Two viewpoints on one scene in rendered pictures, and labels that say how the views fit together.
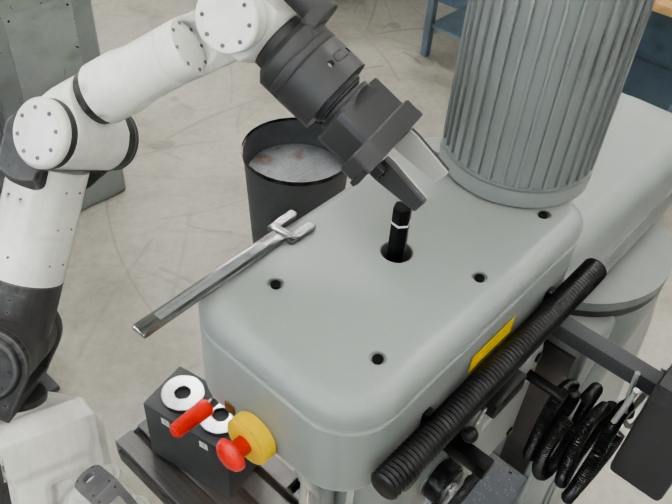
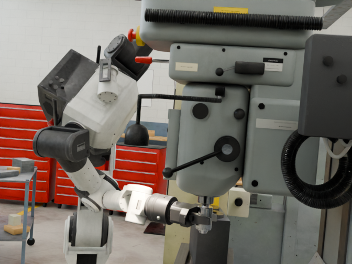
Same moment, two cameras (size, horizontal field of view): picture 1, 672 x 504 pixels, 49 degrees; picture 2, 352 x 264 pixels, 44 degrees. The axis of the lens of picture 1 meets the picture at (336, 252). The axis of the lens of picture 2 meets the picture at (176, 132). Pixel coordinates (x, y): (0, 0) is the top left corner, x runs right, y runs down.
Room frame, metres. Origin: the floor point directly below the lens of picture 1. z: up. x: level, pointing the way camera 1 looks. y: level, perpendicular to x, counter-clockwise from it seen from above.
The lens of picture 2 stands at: (-0.15, -1.09, 1.55)
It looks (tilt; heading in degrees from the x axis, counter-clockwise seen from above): 3 degrees down; 57
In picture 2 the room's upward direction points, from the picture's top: 4 degrees clockwise
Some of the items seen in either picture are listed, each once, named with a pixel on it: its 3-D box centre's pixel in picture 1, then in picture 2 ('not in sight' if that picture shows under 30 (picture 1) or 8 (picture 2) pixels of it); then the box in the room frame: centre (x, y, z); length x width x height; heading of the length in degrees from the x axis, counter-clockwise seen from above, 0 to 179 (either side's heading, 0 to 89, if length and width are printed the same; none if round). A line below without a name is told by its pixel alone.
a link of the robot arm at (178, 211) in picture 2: not in sight; (177, 212); (0.58, 0.01, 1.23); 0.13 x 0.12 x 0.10; 30
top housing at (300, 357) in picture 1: (396, 292); (224, 23); (0.64, -0.08, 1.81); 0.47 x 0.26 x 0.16; 141
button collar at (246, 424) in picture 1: (251, 437); (141, 35); (0.45, 0.08, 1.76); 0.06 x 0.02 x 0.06; 51
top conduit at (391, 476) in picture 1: (501, 360); (231, 19); (0.56, -0.20, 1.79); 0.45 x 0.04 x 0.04; 141
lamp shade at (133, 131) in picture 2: not in sight; (136, 134); (0.45, 0.05, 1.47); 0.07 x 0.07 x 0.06
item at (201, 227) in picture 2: not in sight; (204, 219); (0.63, -0.07, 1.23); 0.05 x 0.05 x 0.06
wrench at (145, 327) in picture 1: (227, 270); not in sight; (0.57, 0.12, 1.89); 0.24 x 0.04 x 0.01; 142
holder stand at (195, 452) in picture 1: (204, 430); (208, 234); (0.90, 0.25, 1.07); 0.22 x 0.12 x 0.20; 62
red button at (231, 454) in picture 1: (235, 451); (133, 35); (0.43, 0.09, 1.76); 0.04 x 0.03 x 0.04; 51
